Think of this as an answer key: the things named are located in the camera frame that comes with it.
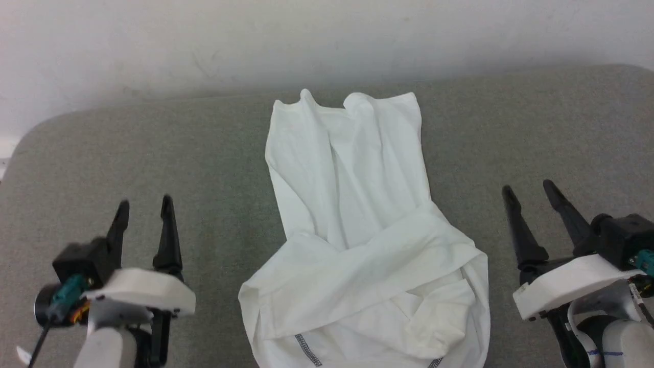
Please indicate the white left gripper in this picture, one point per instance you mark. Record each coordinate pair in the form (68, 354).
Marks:
(143, 291)

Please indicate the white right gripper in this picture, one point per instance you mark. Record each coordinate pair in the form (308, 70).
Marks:
(567, 286)

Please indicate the white garment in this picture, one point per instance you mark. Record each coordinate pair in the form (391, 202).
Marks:
(357, 245)

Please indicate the grey fabric sofa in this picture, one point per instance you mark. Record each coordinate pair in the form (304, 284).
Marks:
(153, 153)

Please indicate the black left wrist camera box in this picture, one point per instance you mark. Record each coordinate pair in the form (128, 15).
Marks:
(84, 260)

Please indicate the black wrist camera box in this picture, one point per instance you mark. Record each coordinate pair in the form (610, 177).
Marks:
(84, 260)
(626, 237)

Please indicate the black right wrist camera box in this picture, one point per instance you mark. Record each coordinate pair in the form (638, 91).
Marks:
(626, 237)

